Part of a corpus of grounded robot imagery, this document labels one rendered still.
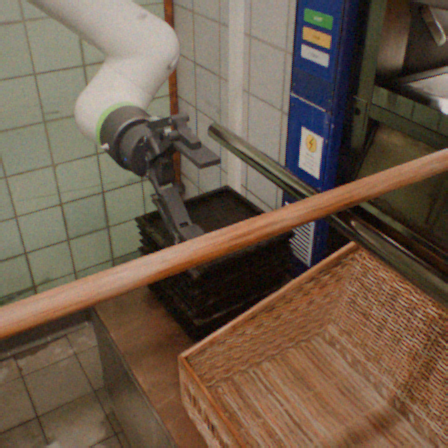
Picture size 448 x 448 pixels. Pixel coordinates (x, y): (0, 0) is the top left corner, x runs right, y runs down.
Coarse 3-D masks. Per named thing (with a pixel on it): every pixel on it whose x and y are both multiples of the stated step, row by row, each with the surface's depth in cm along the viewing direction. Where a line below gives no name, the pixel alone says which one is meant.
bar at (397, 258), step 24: (240, 144) 87; (264, 168) 82; (288, 192) 78; (312, 192) 74; (336, 216) 70; (360, 240) 67; (384, 240) 65; (384, 264) 65; (408, 264) 62; (432, 288) 59
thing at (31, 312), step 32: (416, 160) 75; (352, 192) 68; (384, 192) 71; (256, 224) 62; (288, 224) 64; (160, 256) 57; (192, 256) 58; (64, 288) 53; (96, 288) 54; (128, 288) 56; (0, 320) 50; (32, 320) 51
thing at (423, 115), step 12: (384, 84) 107; (396, 84) 107; (372, 96) 109; (384, 96) 106; (396, 96) 103; (408, 96) 102; (420, 96) 102; (432, 96) 102; (384, 108) 107; (396, 108) 104; (408, 108) 102; (420, 108) 99; (432, 108) 97; (444, 108) 97; (420, 120) 100; (432, 120) 98; (444, 120) 96; (444, 132) 96
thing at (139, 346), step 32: (96, 320) 147; (128, 320) 137; (160, 320) 137; (128, 352) 128; (160, 352) 128; (352, 352) 128; (128, 384) 135; (160, 384) 120; (320, 384) 120; (384, 384) 120; (128, 416) 150; (160, 416) 114
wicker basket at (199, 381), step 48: (288, 288) 115; (336, 288) 125; (384, 288) 115; (240, 336) 114; (288, 336) 124; (384, 336) 116; (432, 336) 106; (192, 384) 105; (240, 384) 119; (288, 384) 119; (336, 384) 119; (240, 432) 109; (288, 432) 109; (336, 432) 109; (384, 432) 109; (432, 432) 108
